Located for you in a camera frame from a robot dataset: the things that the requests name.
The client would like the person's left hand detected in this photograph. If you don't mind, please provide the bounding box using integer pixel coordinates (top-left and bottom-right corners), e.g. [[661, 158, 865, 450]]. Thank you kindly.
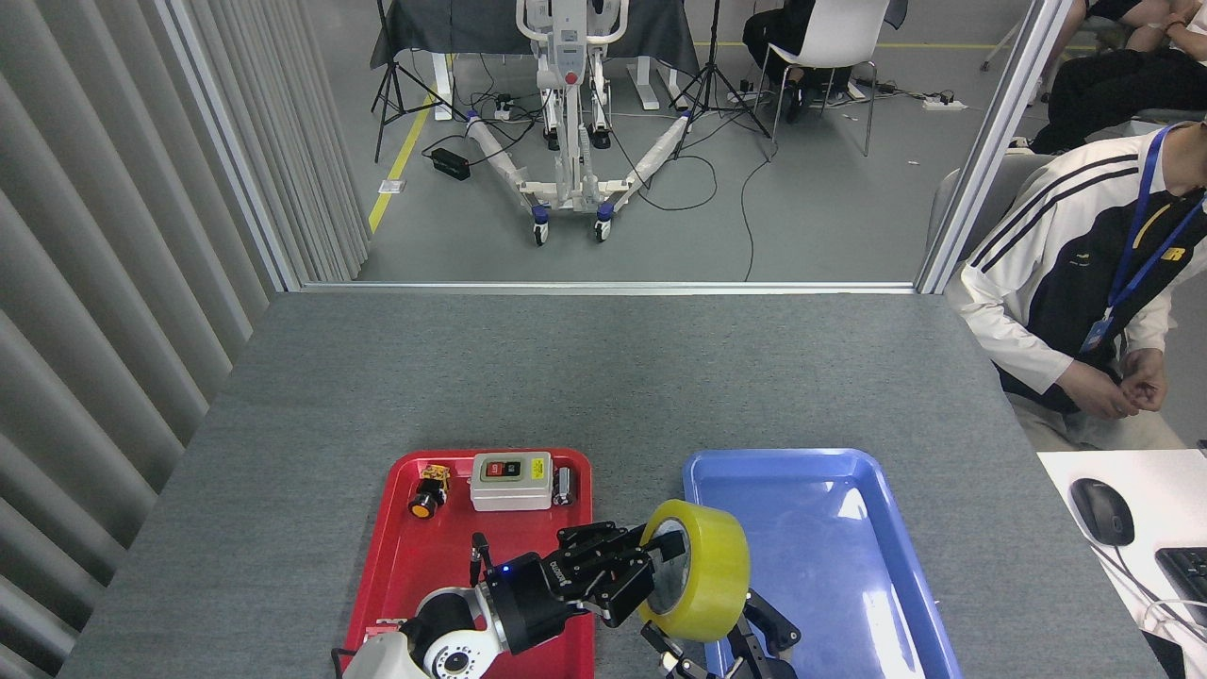
[[1116, 348, 1171, 414]]

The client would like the person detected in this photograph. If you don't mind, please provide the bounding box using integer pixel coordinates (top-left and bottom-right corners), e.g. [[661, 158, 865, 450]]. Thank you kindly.
[[943, 121, 1207, 452], [741, 0, 818, 124], [1028, 0, 1207, 157]]

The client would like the table with dark cloth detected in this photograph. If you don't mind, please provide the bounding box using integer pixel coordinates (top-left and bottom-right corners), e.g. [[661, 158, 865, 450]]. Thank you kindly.
[[370, 0, 702, 122]]

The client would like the red plastic tray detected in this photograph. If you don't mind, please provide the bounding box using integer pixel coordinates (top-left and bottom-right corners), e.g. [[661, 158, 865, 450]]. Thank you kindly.
[[339, 448, 596, 679]]

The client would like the silver post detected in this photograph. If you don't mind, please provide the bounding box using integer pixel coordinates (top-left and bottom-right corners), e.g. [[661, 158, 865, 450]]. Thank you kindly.
[[154, 0, 305, 294], [913, 0, 1077, 296]]

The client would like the white stand on wheels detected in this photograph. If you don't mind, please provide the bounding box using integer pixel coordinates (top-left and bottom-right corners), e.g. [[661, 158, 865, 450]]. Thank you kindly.
[[466, 0, 695, 248]]

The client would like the white chair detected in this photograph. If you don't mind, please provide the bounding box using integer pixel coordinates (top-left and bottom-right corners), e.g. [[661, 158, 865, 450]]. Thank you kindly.
[[753, 0, 893, 158]]

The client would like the black keyboard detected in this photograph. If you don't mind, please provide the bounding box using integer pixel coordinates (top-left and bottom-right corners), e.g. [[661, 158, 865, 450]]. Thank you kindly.
[[1154, 546, 1207, 629]]

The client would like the person's right hand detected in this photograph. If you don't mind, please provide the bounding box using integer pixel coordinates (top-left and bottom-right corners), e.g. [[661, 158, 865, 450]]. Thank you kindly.
[[1056, 361, 1133, 422]]

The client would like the grey white switch box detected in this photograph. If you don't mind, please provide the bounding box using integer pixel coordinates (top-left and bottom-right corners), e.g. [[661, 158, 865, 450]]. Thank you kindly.
[[470, 452, 554, 512]]

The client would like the black computer mouse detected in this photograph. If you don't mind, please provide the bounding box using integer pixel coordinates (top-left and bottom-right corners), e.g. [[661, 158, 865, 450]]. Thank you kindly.
[[1068, 477, 1136, 549]]

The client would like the black tripod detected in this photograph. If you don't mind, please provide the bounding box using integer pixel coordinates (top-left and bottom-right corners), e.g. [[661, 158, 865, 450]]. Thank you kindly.
[[670, 0, 776, 162], [371, 0, 465, 164]]

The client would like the blue plastic tray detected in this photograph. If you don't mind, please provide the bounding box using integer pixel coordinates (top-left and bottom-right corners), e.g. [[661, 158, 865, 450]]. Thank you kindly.
[[682, 448, 964, 679]]

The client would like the grey chair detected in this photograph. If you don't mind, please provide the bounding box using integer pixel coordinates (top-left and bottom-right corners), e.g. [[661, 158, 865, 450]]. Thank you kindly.
[[926, 151, 1057, 274]]

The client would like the white desk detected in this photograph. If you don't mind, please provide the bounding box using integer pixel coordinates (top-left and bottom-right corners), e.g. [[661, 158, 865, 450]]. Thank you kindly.
[[1036, 448, 1207, 679]]

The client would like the silver rail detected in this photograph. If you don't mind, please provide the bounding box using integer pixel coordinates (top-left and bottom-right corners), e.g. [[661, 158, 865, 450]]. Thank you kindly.
[[300, 280, 919, 296]]

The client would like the yellow black push button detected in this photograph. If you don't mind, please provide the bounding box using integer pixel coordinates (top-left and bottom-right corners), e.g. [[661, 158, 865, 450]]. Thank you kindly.
[[407, 463, 452, 520]]

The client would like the white cable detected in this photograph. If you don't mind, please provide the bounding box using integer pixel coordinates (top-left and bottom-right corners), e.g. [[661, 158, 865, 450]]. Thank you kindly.
[[1092, 542, 1207, 654]]

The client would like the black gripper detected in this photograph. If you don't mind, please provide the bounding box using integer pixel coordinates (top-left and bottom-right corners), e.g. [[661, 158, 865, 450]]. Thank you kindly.
[[484, 522, 803, 679]]

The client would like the yellow tape roll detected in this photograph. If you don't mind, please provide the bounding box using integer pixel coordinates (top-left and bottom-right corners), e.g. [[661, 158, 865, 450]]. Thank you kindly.
[[637, 499, 752, 644]]

